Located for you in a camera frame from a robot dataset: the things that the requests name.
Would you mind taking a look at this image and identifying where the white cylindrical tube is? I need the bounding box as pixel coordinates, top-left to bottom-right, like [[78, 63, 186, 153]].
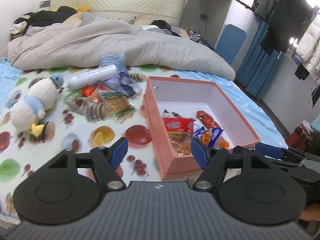
[[67, 64, 117, 90]]

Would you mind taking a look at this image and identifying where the white hanging coat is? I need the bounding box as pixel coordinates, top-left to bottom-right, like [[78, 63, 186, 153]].
[[296, 11, 320, 76]]

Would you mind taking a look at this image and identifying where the duck plush toy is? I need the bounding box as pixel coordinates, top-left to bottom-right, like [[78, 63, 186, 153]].
[[10, 73, 64, 137]]

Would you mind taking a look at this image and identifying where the fruit print tablecloth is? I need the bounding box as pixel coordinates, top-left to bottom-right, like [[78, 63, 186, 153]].
[[1, 65, 286, 222]]

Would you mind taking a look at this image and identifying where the black hanging jacket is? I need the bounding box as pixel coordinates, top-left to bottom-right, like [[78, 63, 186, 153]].
[[260, 0, 313, 55]]

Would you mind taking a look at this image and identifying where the blue peanut snack bag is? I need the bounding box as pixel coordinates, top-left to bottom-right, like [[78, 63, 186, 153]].
[[193, 126, 223, 147]]

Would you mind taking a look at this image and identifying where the blue curtain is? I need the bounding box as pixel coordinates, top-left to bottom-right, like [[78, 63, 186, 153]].
[[236, 21, 280, 100]]

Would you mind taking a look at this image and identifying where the green label snack bag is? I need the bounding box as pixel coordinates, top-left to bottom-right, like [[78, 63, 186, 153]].
[[100, 91, 136, 119]]

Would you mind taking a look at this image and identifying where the silver white snack bag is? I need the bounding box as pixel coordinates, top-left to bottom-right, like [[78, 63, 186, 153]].
[[65, 96, 88, 115]]

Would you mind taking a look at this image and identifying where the blue crumpled bag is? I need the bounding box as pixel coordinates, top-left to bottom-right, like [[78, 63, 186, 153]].
[[100, 54, 142, 98]]

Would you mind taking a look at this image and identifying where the grey duvet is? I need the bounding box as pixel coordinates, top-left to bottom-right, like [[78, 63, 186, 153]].
[[7, 20, 235, 81]]

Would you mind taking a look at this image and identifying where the red wrapper snack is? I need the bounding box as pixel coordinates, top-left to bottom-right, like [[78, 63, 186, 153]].
[[196, 110, 221, 129]]

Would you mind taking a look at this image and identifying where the red spicy strips snack bag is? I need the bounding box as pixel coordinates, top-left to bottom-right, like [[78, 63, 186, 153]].
[[163, 118, 194, 156]]

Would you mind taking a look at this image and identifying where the black clothes pile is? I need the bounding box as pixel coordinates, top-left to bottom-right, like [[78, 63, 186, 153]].
[[14, 6, 77, 27]]

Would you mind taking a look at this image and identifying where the blue chair back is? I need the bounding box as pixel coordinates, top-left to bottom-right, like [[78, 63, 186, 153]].
[[214, 24, 247, 65]]

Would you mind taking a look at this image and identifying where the beige padded headboard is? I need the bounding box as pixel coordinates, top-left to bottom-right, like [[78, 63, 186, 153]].
[[50, 0, 186, 25]]

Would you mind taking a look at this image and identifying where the orange snack bag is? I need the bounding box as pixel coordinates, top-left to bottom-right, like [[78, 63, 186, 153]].
[[218, 137, 229, 150]]

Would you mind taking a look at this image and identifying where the right hand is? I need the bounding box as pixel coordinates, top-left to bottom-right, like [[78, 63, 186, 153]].
[[300, 203, 320, 221]]

